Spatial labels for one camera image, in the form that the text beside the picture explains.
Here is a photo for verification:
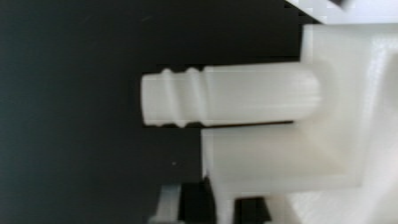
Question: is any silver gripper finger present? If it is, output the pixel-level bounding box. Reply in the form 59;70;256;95
148;185;182;224

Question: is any white chair seat part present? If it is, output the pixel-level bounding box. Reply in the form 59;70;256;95
141;24;398;224

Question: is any white chair leg rear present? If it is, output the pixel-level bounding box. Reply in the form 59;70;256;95
287;0;398;24

